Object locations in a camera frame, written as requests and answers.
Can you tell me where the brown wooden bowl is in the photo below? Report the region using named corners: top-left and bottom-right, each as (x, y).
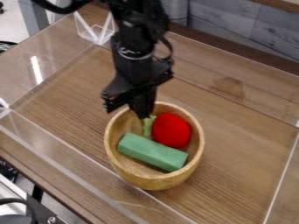
top-left (104, 101), bottom-right (204, 191)

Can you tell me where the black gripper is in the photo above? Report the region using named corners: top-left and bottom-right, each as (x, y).
top-left (101, 38), bottom-right (173, 119)

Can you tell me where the small light green stick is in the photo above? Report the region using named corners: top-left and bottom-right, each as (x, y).
top-left (143, 115), bottom-right (156, 137)

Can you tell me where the black cable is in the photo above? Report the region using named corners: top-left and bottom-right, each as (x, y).
top-left (0, 198), bottom-right (33, 217)

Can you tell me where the green rectangular block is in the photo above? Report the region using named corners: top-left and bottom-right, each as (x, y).
top-left (117, 132), bottom-right (188, 172)

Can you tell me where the grey table leg post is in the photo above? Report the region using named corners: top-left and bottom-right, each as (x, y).
top-left (17, 0), bottom-right (49, 36)

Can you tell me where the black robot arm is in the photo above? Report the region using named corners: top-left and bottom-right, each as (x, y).
top-left (101, 0), bottom-right (173, 119)

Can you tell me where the red plush ball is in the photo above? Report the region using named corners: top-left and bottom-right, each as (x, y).
top-left (152, 113), bottom-right (192, 149)

